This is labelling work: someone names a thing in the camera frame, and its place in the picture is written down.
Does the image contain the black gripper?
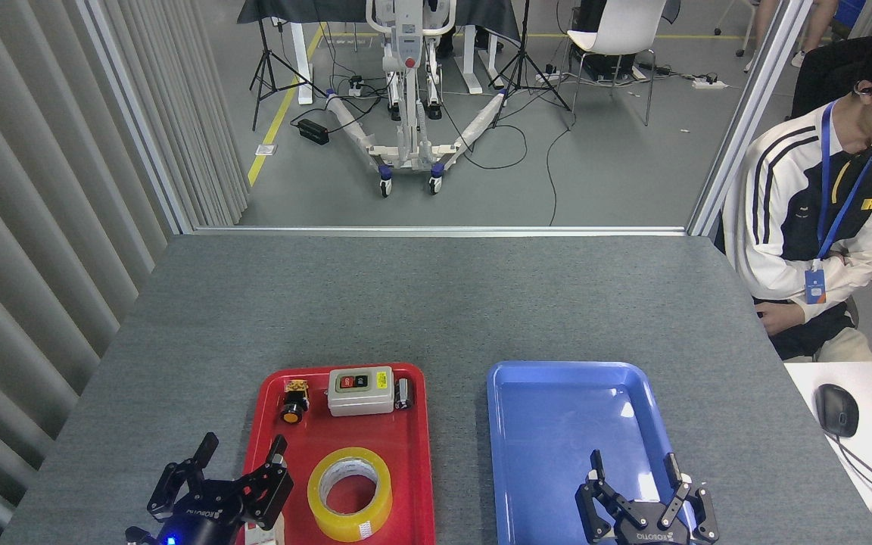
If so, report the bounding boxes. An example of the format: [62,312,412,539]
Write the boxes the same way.
[147,432,295,545]
[575,450,720,545]

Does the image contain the yellow tape roll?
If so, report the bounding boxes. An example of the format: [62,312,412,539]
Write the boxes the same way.
[307,447,394,543]

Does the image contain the person's hand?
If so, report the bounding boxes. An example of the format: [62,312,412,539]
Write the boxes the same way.
[758,301,806,337]

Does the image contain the orange black push button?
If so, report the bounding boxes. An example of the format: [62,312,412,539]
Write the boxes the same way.
[278,379,310,425]

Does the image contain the blue plastic tray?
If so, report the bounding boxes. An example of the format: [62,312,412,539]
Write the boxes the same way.
[486,360,705,545]

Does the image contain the red plastic tray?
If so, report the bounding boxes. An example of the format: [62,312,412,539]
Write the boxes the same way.
[243,363,436,545]

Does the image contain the black computer mouse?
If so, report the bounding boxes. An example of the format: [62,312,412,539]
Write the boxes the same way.
[814,383,861,439]

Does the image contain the person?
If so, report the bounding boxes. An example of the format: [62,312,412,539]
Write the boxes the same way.
[722,15,872,363]

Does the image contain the black power adapter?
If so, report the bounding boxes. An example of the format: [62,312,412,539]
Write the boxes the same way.
[297,118,331,146]

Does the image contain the black tripod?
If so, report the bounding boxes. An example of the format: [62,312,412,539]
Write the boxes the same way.
[488,0,574,130]
[248,14,328,132]

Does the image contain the black office chair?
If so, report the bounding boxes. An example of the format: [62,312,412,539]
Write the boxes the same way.
[789,33,872,120]

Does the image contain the white stand on wheels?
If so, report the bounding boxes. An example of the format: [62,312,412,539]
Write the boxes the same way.
[324,0,513,198]

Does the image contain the white chair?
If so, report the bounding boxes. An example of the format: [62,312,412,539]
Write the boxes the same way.
[560,0,668,128]

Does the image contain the person's legs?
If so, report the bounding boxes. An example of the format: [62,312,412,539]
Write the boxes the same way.
[742,0,839,74]

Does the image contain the desk with black cloth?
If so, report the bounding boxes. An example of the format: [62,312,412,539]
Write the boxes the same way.
[236,0,522,106]

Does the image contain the white two-button switch box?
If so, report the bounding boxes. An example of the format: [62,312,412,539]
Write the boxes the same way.
[326,366,397,418]

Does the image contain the blue lanyard with badge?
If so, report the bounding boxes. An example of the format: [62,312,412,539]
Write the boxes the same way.
[804,101,872,306]

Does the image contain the silver table rail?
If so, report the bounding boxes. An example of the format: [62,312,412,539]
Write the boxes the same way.
[192,225,689,238]

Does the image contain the long black floor cable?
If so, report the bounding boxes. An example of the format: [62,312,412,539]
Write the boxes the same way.
[544,112,579,227]

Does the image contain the silver post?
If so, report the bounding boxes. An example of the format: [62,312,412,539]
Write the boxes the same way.
[685,0,816,238]
[76,0,195,235]

